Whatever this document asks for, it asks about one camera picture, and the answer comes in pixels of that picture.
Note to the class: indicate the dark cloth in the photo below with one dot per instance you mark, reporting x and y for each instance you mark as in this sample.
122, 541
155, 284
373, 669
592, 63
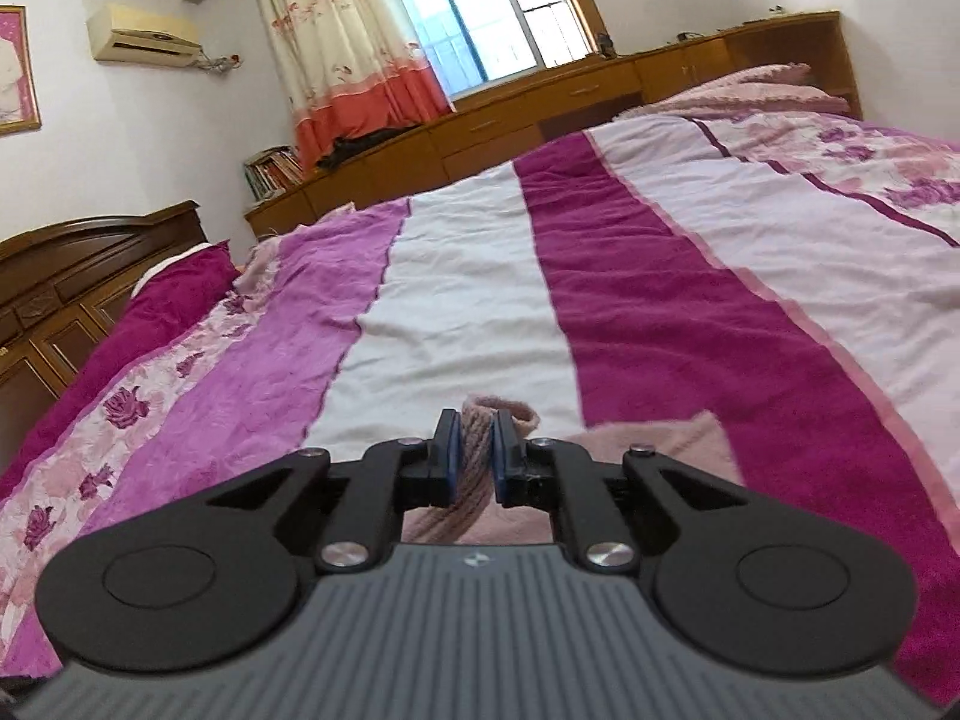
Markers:
352, 146

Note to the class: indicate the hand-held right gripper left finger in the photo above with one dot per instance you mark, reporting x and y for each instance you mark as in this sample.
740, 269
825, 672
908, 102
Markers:
450, 457

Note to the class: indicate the cream and orange curtain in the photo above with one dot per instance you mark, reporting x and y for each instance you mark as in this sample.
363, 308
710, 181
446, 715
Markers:
337, 52

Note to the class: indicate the dark wooden headboard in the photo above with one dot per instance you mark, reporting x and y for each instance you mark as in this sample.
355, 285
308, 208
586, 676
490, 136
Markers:
67, 277

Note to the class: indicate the row of books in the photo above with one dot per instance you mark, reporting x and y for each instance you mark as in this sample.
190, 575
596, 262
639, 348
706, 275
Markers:
274, 172

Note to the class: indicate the pink knitted pillow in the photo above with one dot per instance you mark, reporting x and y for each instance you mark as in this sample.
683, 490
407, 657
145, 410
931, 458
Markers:
750, 86

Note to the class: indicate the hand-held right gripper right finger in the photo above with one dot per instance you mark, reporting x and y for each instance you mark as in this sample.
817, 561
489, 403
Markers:
501, 457

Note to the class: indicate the light wooden cabinet unit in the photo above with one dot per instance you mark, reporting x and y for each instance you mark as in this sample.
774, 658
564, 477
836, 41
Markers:
525, 112

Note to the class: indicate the framed pink wall picture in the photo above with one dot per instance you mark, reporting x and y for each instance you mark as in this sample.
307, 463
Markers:
15, 67

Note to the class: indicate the cream wall air conditioner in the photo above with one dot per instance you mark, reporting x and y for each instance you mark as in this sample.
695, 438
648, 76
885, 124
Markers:
142, 34

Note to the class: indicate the window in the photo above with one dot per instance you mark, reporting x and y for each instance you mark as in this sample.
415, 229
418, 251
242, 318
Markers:
480, 7

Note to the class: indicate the striped pink white bedspread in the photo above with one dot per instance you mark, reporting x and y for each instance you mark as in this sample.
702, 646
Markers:
675, 277

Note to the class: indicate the pink knitted cardigan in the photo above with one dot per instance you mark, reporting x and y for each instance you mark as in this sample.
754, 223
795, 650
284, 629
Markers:
652, 439

